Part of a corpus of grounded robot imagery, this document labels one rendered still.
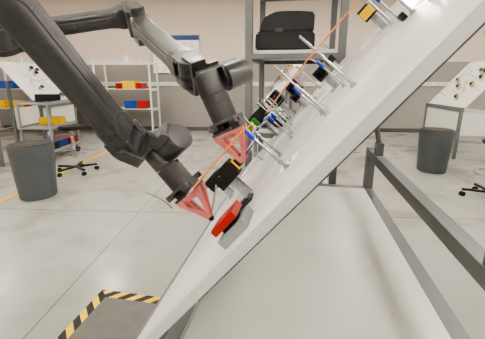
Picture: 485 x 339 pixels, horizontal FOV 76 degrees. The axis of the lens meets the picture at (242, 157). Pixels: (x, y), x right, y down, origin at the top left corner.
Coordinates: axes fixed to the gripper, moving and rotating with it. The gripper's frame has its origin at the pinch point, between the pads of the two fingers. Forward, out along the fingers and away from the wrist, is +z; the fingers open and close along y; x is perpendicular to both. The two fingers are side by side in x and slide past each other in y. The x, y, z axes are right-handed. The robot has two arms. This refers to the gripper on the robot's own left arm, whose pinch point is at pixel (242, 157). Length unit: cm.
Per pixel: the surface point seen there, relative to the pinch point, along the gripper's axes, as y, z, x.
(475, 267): -10.3, 33.8, -32.9
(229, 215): -23.7, 3.9, 0.6
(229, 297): -0.3, 30.4, 17.4
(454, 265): 157, 156, -79
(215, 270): -26.8, 9.9, 5.1
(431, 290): 8, 51, -28
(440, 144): 392, 147, -186
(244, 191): 0.8, 7.5, 3.1
